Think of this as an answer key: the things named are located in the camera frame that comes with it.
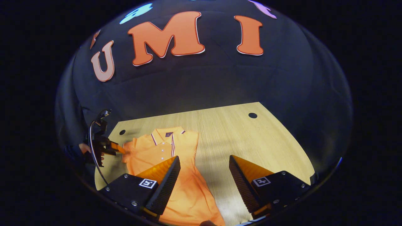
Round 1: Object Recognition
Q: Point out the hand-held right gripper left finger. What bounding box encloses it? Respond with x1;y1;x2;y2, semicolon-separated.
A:
99;155;181;220

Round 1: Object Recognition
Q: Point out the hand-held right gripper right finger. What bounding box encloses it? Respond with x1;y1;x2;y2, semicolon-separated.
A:
229;155;311;220

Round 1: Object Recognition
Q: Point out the orange T-shirt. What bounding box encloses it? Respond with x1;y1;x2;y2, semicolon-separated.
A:
122;126;226;226

